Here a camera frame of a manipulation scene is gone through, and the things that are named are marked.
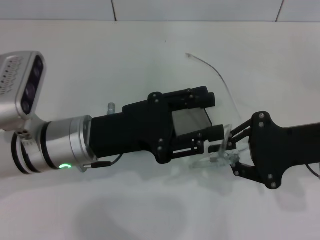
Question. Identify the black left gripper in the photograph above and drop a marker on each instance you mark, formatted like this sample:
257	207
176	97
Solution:
135	130

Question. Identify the clear plastic glasses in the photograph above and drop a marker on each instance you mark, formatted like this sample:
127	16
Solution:
225	142

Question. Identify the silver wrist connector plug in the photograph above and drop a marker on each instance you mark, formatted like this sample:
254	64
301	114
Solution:
110	108

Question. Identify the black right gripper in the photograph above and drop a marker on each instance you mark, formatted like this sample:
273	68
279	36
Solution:
275	150

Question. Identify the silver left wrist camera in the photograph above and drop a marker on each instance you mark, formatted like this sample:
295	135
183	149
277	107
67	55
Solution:
15	82

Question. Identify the black glasses case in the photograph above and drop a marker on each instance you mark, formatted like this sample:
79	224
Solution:
190	122

